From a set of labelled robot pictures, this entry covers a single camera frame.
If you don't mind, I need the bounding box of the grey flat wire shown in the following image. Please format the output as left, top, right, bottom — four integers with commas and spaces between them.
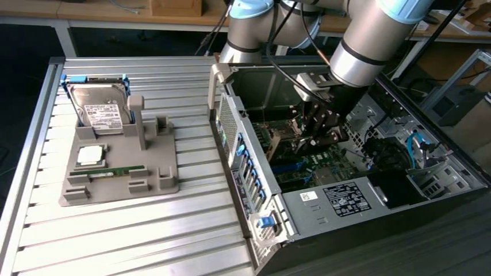
405, 159, 450, 177

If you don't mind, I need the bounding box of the black slanted pole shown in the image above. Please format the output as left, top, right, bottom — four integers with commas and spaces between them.
390, 0, 469, 80

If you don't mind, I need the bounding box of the open black PC case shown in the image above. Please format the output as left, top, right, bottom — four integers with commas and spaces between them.
208, 56, 491, 276

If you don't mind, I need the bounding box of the green motherboard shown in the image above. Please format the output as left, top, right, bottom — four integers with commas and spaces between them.
250, 108, 369, 193

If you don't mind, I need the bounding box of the CPU socket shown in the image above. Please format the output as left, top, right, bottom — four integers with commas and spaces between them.
260, 120, 297, 136

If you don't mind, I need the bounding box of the light blue wire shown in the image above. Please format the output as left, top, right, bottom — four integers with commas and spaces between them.
405, 131, 432, 171

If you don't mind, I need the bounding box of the green RAM stick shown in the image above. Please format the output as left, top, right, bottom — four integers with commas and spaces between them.
70, 165, 146, 177

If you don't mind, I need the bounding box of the grey aluminium frame cabinet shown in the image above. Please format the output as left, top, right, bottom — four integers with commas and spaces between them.
420, 48, 491, 128

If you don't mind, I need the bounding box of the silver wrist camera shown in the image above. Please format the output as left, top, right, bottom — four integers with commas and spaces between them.
292, 72, 342, 102

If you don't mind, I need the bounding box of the beige corner bracket post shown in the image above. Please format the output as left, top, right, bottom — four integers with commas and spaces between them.
206, 63, 233, 110

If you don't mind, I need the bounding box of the hard disk in blue caddy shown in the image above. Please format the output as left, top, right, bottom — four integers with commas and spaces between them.
60, 74, 133, 136

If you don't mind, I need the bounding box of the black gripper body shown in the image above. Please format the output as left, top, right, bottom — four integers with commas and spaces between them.
305, 82, 369, 119

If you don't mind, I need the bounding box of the metal disk bay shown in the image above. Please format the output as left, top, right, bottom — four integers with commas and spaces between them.
342, 93, 389, 139

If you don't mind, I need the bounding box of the grey parts rack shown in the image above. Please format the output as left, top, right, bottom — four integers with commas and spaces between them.
57, 95, 181, 208

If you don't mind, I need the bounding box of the black case fan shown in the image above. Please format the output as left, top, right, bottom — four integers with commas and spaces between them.
361, 137, 409, 173

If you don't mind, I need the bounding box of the grey power supply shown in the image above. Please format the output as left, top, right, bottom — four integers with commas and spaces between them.
281, 177, 389, 234

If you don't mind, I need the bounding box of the blue expansion slot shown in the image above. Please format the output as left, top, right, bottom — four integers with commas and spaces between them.
273, 162, 300, 174

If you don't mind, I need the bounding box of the wooden desk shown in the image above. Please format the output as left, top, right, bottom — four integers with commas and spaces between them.
0, 0, 491, 44

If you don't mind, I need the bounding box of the wooden box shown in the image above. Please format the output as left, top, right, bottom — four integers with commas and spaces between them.
149, 0, 202, 17

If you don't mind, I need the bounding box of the black hanging cable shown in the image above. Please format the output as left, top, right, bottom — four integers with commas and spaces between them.
193, 0, 232, 57

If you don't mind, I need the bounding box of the graphics card with metal bracket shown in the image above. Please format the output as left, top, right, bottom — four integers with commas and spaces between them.
266, 131, 338, 171

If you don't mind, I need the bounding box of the silver CPU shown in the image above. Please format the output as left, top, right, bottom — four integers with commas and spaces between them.
74, 145, 106, 168

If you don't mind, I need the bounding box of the brown cardboard box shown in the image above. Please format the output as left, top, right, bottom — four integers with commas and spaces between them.
462, 2, 491, 28

